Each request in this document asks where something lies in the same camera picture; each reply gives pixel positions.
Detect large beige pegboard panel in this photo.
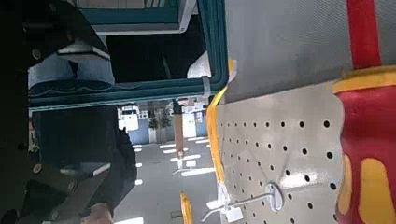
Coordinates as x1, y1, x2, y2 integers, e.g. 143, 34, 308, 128
214, 79, 347, 224

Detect yellow handled pliers in packaging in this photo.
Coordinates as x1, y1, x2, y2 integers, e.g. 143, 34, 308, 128
179, 191, 194, 224

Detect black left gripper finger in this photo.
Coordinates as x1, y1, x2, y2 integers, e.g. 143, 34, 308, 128
24, 0, 112, 68
15, 161, 112, 224

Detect white round base peg hook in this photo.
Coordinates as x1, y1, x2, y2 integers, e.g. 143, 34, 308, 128
171, 155, 198, 176
200, 182, 285, 223

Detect teal slotted plastic crate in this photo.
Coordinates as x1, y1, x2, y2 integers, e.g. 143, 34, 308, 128
27, 0, 231, 113

